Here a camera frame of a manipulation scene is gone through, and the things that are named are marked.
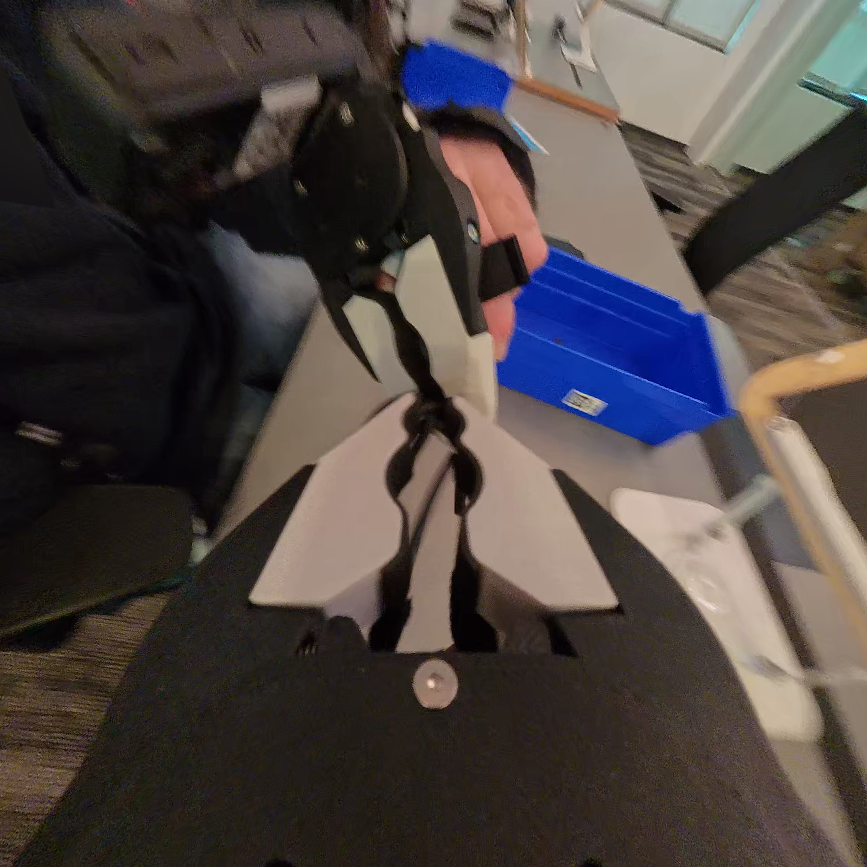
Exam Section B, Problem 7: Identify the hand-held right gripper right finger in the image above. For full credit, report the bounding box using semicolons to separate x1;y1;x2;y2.
450;404;621;613

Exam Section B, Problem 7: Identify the person's left hand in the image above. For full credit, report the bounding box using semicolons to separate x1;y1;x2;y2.
437;133;551;361

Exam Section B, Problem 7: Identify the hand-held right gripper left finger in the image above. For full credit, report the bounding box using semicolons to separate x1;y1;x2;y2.
250;393;418;613

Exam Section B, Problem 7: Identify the small blue bin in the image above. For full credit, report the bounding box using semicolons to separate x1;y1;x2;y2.
399;41;517;117

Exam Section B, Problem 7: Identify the large blue bin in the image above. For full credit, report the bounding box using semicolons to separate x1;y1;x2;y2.
496;247;734;447

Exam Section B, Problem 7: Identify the black mesh chair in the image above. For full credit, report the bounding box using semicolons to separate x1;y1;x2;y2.
0;484;196;640

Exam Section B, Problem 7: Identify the small wooden table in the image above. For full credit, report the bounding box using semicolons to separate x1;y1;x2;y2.
515;75;623;127

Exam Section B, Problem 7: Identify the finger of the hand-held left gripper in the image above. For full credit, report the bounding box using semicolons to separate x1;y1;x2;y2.
387;238;499;421
319;265;383;383

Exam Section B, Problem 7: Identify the white stand base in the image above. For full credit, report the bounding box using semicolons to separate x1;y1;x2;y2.
609;487;826;745

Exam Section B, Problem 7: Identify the black cable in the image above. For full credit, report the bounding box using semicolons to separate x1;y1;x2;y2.
366;288;483;640

